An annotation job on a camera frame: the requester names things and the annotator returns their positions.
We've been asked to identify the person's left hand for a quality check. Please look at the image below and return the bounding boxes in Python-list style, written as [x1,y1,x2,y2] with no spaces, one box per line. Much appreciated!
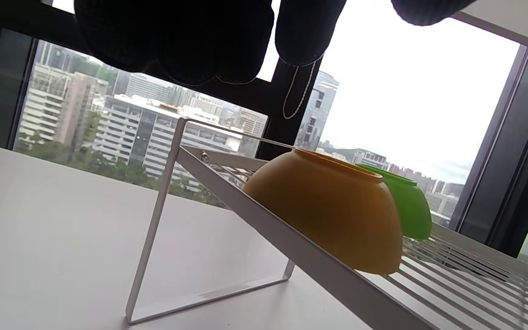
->
[74,0,475,88]

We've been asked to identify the white wire kitchen shelf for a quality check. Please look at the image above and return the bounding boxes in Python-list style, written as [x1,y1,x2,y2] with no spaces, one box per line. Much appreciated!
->
[125,117,528,330]

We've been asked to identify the yellow small dish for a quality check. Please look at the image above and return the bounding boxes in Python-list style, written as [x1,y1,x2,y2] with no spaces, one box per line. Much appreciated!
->
[242,148,404,275]

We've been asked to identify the green small dish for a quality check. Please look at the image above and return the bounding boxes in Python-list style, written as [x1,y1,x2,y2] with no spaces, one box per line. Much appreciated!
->
[355,163,433,240]

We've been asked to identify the white bead blind chain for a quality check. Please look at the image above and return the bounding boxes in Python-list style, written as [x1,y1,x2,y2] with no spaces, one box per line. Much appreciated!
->
[282,60,317,121]

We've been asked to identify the black window frame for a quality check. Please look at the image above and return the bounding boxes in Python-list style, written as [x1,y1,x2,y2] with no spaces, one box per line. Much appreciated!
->
[0,0,528,257]

